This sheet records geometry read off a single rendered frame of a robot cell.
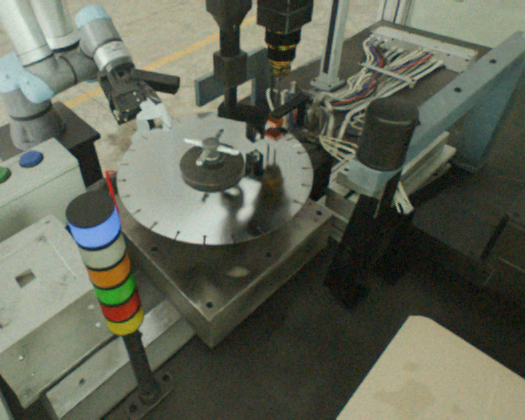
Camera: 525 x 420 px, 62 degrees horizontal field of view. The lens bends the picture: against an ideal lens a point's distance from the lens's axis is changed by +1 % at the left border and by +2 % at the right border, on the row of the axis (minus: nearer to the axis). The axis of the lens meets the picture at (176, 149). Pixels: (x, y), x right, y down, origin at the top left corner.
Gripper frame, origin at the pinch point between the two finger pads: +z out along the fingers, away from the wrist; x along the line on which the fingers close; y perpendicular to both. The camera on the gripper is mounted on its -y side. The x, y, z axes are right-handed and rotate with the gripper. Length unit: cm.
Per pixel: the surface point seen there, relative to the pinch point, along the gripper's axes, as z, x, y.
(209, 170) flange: 12.3, 17.1, 2.0
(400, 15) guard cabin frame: -16, -25, -108
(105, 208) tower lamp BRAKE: 16, 43, 24
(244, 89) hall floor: -52, -142, -112
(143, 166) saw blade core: 5.7, 11.2, 10.3
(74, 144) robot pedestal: -17.8, -28.7, 14.0
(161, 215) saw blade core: 15.6, 17.8, 13.0
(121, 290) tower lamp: 22.8, 35.0, 24.6
